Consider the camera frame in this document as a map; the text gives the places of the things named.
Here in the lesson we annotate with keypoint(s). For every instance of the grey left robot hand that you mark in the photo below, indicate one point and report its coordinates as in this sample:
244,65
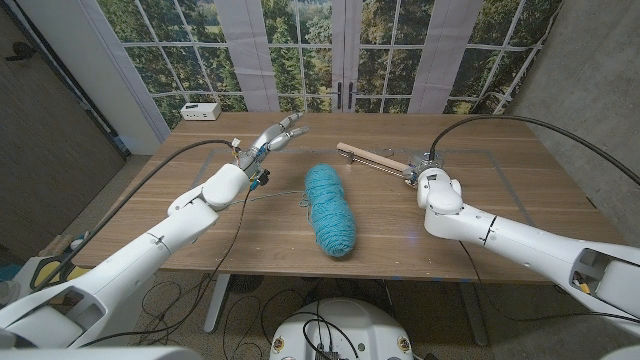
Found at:
270,140

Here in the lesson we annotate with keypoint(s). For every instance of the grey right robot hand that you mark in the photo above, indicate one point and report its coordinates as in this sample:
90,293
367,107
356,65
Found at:
425,161

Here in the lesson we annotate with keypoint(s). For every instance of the wooden stick with metal clips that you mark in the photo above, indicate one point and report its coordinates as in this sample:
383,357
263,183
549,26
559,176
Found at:
370,156

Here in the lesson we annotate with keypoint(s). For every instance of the teal yarn skein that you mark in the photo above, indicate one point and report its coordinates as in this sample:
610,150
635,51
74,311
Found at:
330,210

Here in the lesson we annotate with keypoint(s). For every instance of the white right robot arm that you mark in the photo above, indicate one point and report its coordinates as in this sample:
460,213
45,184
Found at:
500,235

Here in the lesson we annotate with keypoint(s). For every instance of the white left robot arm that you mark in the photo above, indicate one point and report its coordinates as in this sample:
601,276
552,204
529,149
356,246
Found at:
125,260

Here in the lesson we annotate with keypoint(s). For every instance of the grey tape rectangle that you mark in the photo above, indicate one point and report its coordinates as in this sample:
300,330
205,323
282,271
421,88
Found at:
320,150

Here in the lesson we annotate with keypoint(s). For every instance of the white power box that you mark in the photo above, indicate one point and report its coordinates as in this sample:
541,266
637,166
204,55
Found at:
200,111

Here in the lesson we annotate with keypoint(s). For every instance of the printed window backdrop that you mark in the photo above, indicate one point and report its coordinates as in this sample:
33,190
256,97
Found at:
300,60

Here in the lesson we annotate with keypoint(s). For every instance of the black round floor grille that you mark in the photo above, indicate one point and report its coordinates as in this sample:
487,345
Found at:
246,283

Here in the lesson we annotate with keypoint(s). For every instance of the grey table leg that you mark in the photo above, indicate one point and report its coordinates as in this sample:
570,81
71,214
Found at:
475,315

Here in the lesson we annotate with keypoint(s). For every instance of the white table leg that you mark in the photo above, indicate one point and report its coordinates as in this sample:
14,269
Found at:
217,300

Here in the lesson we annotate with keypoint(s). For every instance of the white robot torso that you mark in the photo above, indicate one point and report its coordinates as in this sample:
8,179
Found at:
340,325

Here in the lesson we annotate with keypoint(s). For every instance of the yellow and black floor mat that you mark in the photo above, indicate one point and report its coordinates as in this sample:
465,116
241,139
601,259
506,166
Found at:
47,272

